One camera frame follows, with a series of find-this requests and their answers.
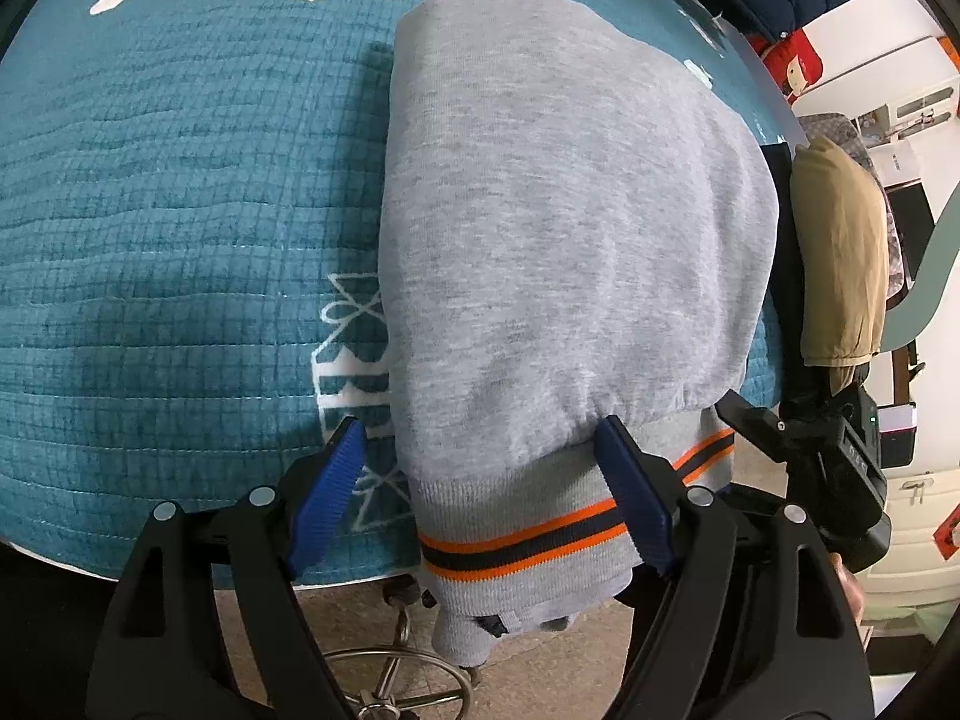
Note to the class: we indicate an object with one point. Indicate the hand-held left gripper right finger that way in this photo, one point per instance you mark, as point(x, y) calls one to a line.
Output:
point(634, 480)

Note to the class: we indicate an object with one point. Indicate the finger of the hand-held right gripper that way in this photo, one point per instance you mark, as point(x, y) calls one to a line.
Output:
point(757, 424)
point(806, 394)

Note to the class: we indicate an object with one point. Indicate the person's right hand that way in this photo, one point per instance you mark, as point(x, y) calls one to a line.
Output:
point(849, 589)

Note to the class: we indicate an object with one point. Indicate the mint green bed frame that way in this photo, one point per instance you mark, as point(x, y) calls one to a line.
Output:
point(922, 285)

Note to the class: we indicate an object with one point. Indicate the folded tan pants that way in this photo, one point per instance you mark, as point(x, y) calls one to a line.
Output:
point(840, 255)

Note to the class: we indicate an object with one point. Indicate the teal quilted bed blanket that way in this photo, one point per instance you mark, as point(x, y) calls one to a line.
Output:
point(187, 240)

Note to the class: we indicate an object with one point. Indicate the grey zip jacket navy sleeves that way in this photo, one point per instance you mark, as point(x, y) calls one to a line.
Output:
point(570, 240)

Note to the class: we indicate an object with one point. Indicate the metal swivel chair base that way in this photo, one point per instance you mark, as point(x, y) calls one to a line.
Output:
point(405, 660)

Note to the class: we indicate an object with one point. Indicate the pink patterned covered table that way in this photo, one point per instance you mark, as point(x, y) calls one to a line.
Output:
point(836, 126)

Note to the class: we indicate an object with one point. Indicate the red cartoon cat bag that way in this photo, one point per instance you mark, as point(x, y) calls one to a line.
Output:
point(799, 64)

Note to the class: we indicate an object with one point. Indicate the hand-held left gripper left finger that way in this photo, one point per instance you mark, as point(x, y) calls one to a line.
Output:
point(330, 487)

